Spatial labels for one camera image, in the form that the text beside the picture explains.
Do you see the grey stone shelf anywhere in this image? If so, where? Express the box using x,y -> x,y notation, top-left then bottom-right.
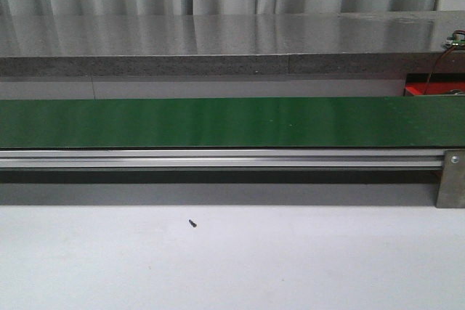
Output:
1,11 -> 464,77

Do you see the green conveyor belt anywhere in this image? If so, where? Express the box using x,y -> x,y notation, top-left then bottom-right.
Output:
1,96 -> 464,149

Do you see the red plate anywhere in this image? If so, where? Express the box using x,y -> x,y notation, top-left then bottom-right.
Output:
404,73 -> 464,97

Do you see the small green circuit board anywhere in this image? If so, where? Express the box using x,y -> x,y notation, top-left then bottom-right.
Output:
443,30 -> 465,49

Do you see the aluminium conveyor rail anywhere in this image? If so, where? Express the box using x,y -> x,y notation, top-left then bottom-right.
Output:
1,149 -> 445,169

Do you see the grey metal bracket plate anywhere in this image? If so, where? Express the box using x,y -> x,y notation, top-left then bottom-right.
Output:
436,150 -> 465,208

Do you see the red black wire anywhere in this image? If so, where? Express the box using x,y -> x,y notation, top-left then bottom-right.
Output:
422,29 -> 465,96

